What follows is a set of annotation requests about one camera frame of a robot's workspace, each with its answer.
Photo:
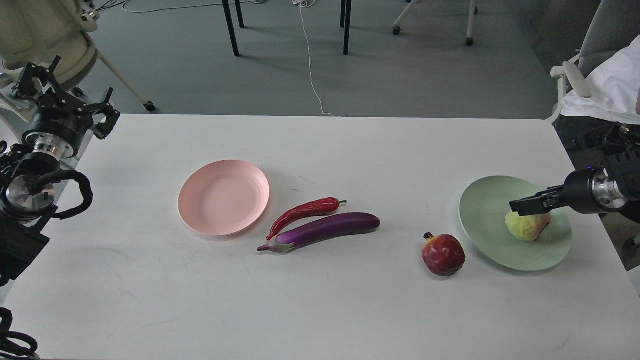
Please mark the black table leg rear left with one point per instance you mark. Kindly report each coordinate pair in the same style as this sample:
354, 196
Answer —
239, 12

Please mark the beige office chair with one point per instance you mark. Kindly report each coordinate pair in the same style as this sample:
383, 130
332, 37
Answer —
37, 31

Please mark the white chair base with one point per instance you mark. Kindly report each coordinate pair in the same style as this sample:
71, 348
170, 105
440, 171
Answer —
434, 23

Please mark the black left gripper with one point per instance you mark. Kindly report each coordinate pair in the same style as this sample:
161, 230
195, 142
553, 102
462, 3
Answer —
61, 115

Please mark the black table leg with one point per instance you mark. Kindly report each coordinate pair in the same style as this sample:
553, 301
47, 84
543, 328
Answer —
342, 21
230, 28
239, 12
346, 29

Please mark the red pomegranate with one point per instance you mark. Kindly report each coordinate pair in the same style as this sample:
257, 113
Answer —
443, 254

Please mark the pink plate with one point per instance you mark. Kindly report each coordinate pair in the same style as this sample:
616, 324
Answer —
224, 197

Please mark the red chili pepper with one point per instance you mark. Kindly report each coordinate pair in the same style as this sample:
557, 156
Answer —
319, 207

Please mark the purple eggplant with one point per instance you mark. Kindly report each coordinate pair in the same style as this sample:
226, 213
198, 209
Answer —
331, 227

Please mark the yellow-green fruit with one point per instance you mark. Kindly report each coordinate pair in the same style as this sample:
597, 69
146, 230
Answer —
527, 228

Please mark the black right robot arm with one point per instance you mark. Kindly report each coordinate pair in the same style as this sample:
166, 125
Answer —
610, 183

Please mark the person in white shirt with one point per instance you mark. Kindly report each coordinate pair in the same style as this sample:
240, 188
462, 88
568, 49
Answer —
615, 89

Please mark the black table leg rear right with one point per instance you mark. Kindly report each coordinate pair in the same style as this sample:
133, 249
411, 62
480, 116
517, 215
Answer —
342, 21

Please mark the green plate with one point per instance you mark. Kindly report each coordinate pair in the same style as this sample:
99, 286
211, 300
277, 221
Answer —
482, 210

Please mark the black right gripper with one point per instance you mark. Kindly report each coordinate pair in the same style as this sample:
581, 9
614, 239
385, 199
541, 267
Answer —
579, 192

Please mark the grey chair with armrest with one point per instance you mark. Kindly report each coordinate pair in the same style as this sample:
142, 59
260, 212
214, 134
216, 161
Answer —
614, 26

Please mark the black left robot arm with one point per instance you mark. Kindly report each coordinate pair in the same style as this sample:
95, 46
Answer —
30, 169

